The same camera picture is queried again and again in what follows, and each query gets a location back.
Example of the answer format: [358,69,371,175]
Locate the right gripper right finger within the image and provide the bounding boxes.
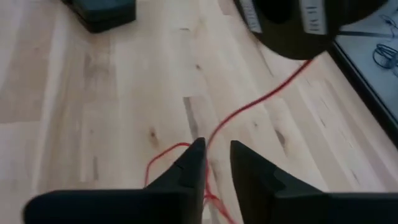
[229,139,398,224]

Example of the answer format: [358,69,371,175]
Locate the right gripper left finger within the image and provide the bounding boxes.
[23,136,208,224]

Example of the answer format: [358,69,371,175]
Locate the red cord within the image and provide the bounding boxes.
[144,58,313,224]

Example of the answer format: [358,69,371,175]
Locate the black spool white labels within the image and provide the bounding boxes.
[233,0,388,60]

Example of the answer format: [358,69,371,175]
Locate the black zip case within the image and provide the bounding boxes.
[60,0,137,34]

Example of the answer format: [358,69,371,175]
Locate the coiled black floor cable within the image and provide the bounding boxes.
[371,43,398,77]

